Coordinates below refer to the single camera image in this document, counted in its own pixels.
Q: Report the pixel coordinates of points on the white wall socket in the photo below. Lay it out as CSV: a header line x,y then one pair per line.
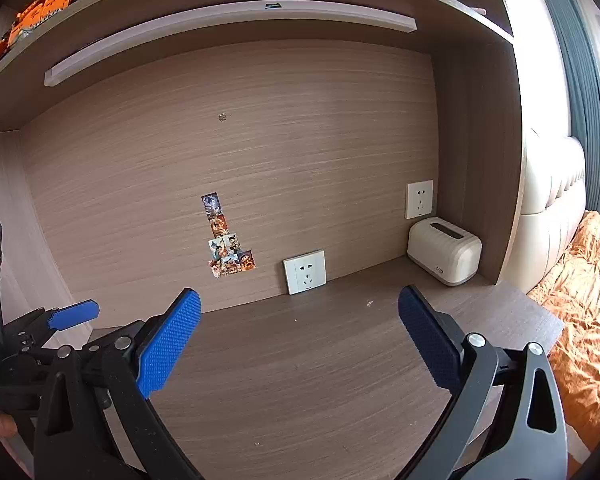
x,y
305,271
419,199

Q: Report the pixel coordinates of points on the grey curtain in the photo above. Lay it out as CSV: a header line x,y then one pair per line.
x,y
577,85

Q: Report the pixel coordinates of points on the orange bedspread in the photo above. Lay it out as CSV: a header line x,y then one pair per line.
x,y
585,310

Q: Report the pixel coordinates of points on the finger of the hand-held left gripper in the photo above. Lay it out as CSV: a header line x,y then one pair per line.
x,y
75,314

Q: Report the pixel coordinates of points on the white tissue box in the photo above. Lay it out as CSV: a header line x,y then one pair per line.
x,y
442,252

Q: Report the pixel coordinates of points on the white light bar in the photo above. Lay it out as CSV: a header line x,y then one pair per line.
x,y
230,22

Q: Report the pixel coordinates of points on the person's left hand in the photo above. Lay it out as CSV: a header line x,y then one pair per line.
x,y
2,425

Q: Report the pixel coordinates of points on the cream padded headboard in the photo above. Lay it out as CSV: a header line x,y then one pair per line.
x,y
550,195

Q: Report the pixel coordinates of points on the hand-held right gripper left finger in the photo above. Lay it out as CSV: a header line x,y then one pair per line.
x,y
170,342

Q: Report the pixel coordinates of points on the strip of picture stickers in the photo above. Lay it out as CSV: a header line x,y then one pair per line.
x,y
225,250

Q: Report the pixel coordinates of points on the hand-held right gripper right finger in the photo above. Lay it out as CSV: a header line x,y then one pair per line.
x,y
427,342

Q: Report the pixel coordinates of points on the wooden desk hutch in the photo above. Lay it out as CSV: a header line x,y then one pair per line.
x,y
480,135

